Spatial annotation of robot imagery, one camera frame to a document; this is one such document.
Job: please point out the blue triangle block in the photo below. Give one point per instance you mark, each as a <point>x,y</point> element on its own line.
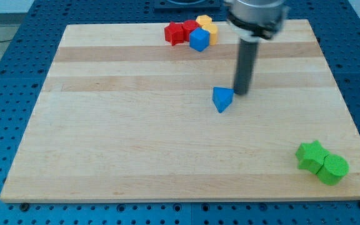
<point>222,97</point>

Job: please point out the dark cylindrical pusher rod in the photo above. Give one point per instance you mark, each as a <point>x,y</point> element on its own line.
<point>247,53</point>

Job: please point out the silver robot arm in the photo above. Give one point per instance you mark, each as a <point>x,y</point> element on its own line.
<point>253,20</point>

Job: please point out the blue cube block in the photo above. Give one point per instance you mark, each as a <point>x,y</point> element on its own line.
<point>199,39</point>

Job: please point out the light wooden board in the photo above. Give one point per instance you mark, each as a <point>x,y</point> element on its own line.
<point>123,116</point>

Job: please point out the red star block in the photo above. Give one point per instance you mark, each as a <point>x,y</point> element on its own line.
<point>174,33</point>

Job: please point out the red cylinder block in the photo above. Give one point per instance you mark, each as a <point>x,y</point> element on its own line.
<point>188,27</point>

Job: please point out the yellow rounded block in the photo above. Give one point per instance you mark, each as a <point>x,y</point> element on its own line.
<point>212,29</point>

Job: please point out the yellow hexagon block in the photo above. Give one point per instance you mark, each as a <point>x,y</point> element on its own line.
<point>203,20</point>

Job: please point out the green star block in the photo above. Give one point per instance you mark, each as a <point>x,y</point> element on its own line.
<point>311,156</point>

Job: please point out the green cylinder block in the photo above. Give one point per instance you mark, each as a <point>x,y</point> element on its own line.
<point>333,170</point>

